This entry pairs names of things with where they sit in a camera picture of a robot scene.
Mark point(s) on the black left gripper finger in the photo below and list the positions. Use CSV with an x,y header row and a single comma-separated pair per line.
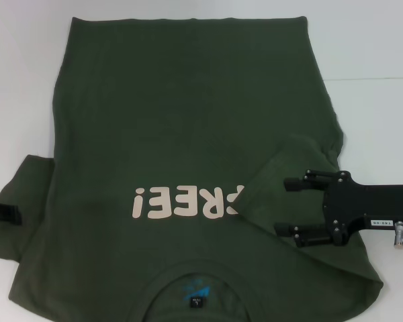
x,y
5,212

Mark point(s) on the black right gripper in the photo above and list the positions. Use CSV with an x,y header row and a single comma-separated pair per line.
x,y
362,208

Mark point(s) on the dark green printed t-shirt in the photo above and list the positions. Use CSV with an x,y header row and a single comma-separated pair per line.
x,y
188,100

